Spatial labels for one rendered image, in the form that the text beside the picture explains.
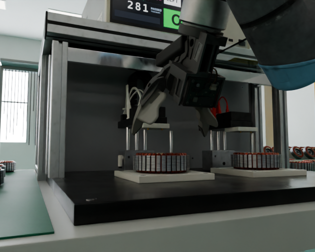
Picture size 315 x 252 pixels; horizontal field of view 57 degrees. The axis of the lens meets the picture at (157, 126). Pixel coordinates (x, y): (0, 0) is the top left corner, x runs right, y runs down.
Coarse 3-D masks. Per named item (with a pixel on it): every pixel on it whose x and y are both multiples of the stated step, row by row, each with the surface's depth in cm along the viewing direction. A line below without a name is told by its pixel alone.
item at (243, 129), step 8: (224, 112) 74; (232, 112) 72; (240, 112) 73; (248, 112) 74; (224, 120) 74; (232, 120) 71; (240, 120) 73; (248, 120) 74; (216, 128) 76; (224, 128) 74; (232, 128) 71; (240, 128) 69; (248, 128) 70; (256, 128) 71; (216, 136) 81; (224, 136) 82; (216, 144) 81; (224, 144) 82
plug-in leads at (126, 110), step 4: (132, 88) 72; (136, 88) 74; (128, 96) 72; (140, 96) 74; (128, 100) 69; (128, 104) 69; (124, 108) 74; (128, 108) 69; (124, 112) 74; (128, 112) 69; (120, 116) 74; (124, 116) 73; (128, 116) 69; (120, 120) 74
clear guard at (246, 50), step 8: (240, 40) 64; (232, 48) 68; (240, 48) 68; (248, 48) 68; (224, 56) 73; (232, 56) 73; (240, 56) 73; (248, 56) 73; (216, 64) 80; (224, 64) 80; (232, 64) 80; (240, 64) 80; (248, 64) 80; (256, 64) 80; (256, 72) 89
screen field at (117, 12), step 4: (116, 12) 70; (120, 12) 71; (124, 12) 71; (128, 12) 71; (120, 16) 71; (124, 16) 71; (128, 16) 71; (132, 16) 72; (136, 16) 72; (140, 16) 73; (144, 16) 73; (148, 16) 74; (144, 20) 73; (148, 20) 74; (152, 20) 74; (156, 20) 74
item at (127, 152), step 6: (120, 150) 71; (126, 150) 68; (132, 150) 68; (138, 150) 69; (144, 150) 70; (150, 150) 70; (126, 156) 68; (132, 156) 68; (126, 162) 67; (132, 162) 68; (120, 168) 70; (126, 168) 67; (132, 168) 68
